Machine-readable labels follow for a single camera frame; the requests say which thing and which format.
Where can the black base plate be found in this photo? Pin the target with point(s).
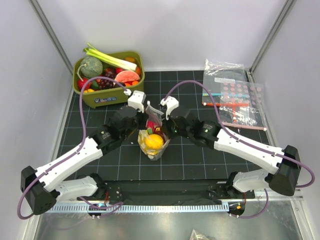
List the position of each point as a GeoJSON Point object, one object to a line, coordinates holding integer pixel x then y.
{"type": "Point", "coordinates": [169, 192]}

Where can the dotted zip top bag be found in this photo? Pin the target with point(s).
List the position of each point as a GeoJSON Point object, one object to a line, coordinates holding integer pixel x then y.
{"type": "Point", "coordinates": [154, 115]}

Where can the olive green plastic bin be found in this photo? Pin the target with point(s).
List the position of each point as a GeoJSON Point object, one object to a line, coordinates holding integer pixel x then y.
{"type": "Point", "coordinates": [109, 96]}

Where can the orange fruit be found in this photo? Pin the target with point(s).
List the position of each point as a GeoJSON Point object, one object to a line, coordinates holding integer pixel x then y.
{"type": "Point", "coordinates": [130, 59]}

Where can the purple grapes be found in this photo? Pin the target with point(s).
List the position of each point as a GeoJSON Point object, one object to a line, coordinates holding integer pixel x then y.
{"type": "Point", "coordinates": [103, 84]}

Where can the yellow lemon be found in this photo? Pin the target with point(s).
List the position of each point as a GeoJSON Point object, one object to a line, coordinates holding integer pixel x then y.
{"type": "Point", "coordinates": [154, 142]}

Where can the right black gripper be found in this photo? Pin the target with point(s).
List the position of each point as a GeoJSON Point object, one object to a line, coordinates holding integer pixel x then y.
{"type": "Point", "coordinates": [165, 124]}

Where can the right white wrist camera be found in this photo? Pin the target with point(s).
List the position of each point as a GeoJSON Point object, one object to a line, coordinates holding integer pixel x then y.
{"type": "Point", "coordinates": [170, 103]}

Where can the black grid mat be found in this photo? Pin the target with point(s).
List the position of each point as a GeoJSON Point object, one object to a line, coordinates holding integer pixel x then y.
{"type": "Point", "coordinates": [181, 160]}

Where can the pink zipper bag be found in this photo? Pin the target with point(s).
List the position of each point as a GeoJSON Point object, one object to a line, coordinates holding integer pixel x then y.
{"type": "Point", "coordinates": [240, 115]}

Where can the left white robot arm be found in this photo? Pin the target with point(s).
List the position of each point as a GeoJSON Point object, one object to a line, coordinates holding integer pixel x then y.
{"type": "Point", "coordinates": [44, 186]}

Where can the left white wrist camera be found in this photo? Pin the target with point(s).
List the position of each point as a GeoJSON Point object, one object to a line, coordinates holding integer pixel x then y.
{"type": "Point", "coordinates": [136, 101]}

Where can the orange blue zipper bag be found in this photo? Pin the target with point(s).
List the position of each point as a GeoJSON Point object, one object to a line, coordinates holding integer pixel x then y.
{"type": "Point", "coordinates": [228, 90]}

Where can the red strawberry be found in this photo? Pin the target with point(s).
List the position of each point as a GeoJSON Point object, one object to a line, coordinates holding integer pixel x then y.
{"type": "Point", "coordinates": [81, 82]}

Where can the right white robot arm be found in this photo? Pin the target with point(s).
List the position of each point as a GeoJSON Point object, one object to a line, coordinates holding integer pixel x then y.
{"type": "Point", "coordinates": [279, 169]}

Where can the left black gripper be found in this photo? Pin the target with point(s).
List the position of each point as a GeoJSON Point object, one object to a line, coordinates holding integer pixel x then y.
{"type": "Point", "coordinates": [144, 117]}

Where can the green melon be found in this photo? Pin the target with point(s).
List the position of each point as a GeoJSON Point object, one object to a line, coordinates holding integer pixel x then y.
{"type": "Point", "coordinates": [91, 67]}

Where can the clear crumpled bag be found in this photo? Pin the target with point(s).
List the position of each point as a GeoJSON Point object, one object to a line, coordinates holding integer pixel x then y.
{"type": "Point", "coordinates": [216, 72]}

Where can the watermelon slice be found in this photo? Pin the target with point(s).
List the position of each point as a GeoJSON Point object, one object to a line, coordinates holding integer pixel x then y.
{"type": "Point", "coordinates": [127, 76]}

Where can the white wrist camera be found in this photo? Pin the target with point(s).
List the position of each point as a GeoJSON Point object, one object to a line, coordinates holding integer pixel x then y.
{"type": "Point", "coordinates": [170, 103]}
{"type": "Point", "coordinates": [136, 101]}

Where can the green white leek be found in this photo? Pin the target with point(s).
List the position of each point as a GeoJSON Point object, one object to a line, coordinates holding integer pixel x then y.
{"type": "Point", "coordinates": [116, 62]}

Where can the white cable duct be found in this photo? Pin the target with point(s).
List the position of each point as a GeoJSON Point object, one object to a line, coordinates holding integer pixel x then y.
{"type": "Point", "coordinates": [85, 208]}

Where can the pink dragon fruit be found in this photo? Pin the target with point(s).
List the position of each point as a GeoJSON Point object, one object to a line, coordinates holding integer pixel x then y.
{"type": "Point", "coordinates": [153, 128]}

